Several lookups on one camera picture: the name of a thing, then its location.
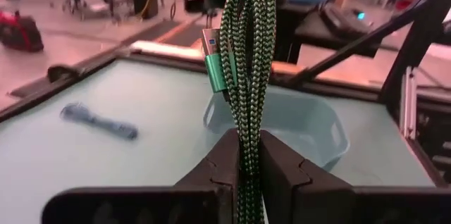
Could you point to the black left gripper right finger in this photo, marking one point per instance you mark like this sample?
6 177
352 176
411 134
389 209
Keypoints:
310 199

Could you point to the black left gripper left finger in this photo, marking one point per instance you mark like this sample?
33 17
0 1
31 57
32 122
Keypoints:
197 203

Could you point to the teal table mat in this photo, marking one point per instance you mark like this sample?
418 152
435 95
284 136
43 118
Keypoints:
105 167

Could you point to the black box on floor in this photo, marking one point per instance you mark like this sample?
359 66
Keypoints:
144 0

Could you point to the red and black bag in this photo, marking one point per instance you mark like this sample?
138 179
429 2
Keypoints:
21 32

